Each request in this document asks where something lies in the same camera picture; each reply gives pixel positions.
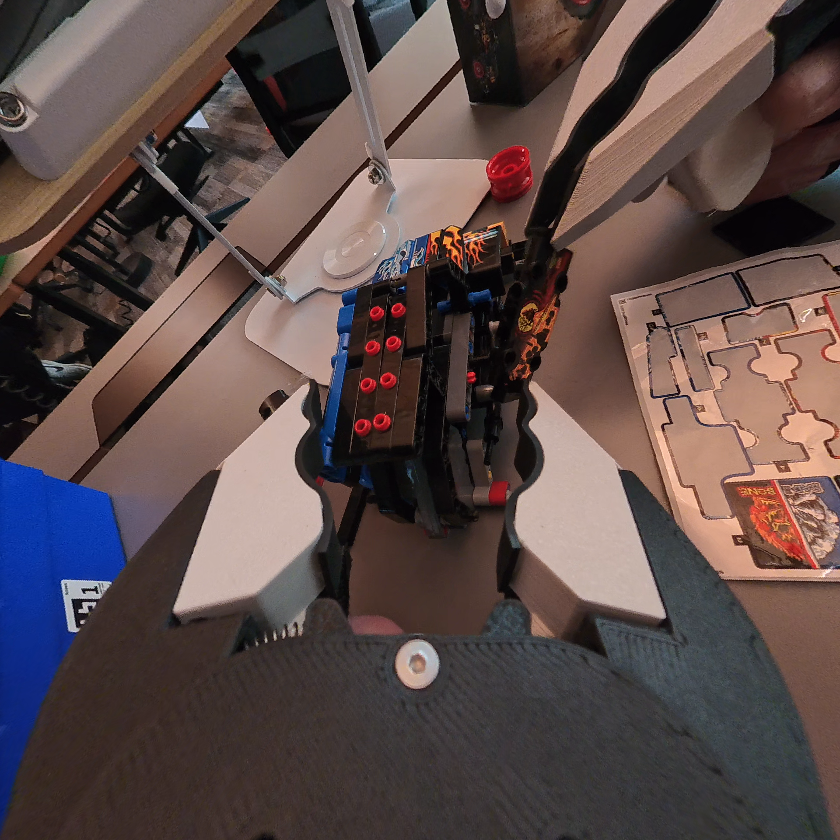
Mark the red wheel rim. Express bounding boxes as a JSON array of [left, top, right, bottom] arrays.
[[486, 147, 534, 201]]

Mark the blue black toy brick truck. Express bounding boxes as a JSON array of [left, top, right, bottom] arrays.
[[318, 222, 532, 539]]

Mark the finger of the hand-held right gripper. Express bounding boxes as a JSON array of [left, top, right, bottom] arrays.
[[553, 0, 790, 255], [524, 0, 718, 249]]

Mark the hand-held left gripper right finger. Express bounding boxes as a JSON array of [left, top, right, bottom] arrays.
[[495, 381, 668, 639]]

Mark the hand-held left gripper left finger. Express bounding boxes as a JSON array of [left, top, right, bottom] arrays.
[[171, 382, 343, 626]]

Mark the black square tile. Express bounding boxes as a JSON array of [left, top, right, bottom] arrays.
[[712, 193, 836, 258]]

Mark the grey sneaker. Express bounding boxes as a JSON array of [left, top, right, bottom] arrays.
[[39, 360, 93, 388]]

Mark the blue storage bin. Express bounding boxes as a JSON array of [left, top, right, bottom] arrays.
[[0, 459, 127, 821]]

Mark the brick set box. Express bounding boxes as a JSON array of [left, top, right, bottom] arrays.
[[446, 0, 614, 107]]

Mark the white book stand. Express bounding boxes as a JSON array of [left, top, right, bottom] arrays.
[[0, 0, 493, 365]]

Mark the black brick beam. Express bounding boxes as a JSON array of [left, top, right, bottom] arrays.
[[338, 482, 366, 547]]

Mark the person's right hand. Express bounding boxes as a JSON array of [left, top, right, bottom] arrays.
[[747, 45, 840, 206]]

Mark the sticker sheet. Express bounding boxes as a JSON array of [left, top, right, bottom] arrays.
[[610, 239, 840, 581]]

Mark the black flame sticker brick panel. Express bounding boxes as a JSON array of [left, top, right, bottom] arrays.
[[493, 223, 575, 403]]

